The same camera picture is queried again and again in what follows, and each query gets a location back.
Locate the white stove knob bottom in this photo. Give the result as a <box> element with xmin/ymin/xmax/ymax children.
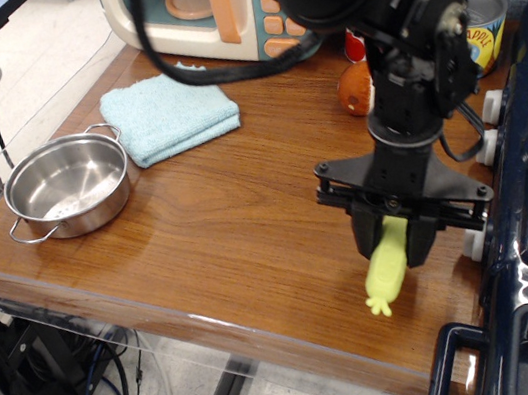
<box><xmin>462</xmin><ymin>224</ymin><xmax>487</xmax><ymax>262</ymax></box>

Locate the light blue folded towel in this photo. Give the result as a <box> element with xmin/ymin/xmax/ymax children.
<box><xmin>99</xmin><ymin>75</ymin><xmax>241</xmax><ymax>169</ymax></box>

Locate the white stove knob top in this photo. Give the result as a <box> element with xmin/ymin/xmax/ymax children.
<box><xmin>481</xmin><ymin>89</ymin><xmax>503</xmax><ymax>125</ymax></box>

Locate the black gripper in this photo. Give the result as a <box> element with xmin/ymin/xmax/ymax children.
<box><xmin>314</xmin><ymin>109</ymin><xmax>494</xmax><ymax>268</ymax></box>

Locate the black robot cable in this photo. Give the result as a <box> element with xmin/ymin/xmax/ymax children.
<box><xmin>129</xmin><ymin>0</ymin><xmax>329</xmax><ymax>98</ymax></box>

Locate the spoon with yellow-green handle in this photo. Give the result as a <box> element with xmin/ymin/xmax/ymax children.
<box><xmin>365</xmin><ymin>216</ymin><xmax>408</xmax><ymax>317</ymax></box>

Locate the tomato sauce can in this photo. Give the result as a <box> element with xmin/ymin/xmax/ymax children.
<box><xmin>344</xmin><ymin>29</ymin><xmax>366</xmax><ymax>63</ymax></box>

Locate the stainless steel pot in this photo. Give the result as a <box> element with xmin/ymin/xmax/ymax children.
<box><xmin>4</xmin><ymin>123</ymin><xmax>131</xmax><ymax>245</ymax></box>

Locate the pineapple slices can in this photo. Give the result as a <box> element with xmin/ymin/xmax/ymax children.
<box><xmin>466</xmin><ymin>0</ymin><xmax>508</xmax><ymax>79</ymax></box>

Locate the plush brown mushroom toy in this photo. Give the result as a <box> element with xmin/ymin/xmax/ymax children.
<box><xmin>337</xmin><ymin>61</ymin><xmax>375</xmax><ymax>117</ymax></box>

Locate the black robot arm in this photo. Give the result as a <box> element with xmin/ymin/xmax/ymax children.
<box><xmin>277</xmin><ymin>0</ymin><xmax>493</xmax><ymax>267</ymax></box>

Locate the white stove knob middle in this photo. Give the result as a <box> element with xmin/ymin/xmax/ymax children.
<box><xmin>475</xmin><ymin>128</ymin><xmax>499</xmax><ymax>167</ymax></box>

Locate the teal toy microwave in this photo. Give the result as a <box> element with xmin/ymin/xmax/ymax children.
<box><xmin>97</xmin><ymin>0</ymin><xmax>327</xmax><ymax>92</ymax></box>

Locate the white stove knob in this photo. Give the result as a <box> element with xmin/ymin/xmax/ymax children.
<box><xmin>481</xmin><ymin>89</ymin><xmax>503</xmax><ymax>125</ymax></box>
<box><xmin>475</xmin><ymin>128</ymin><xmax>499</xmax><ymax>167</ymax></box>
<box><xmin>462</xmin><ymin>224</ymin><xmax>487</xmax><ymax>262</ymax></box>

